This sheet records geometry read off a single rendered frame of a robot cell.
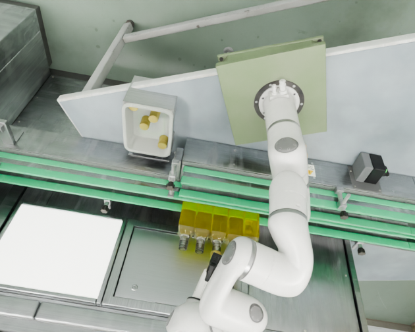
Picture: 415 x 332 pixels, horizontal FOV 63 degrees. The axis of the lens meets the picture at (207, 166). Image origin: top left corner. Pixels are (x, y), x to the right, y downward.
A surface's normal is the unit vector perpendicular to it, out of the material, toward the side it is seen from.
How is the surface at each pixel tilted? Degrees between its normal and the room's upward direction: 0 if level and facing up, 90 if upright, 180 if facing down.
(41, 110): 90
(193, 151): 90
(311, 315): 90
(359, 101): 0
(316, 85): 4
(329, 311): 90
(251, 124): 4
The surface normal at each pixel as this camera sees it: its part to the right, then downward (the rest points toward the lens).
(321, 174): 0.14, -0.67
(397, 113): -0.11, 0.73
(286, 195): -0.24, -0.71
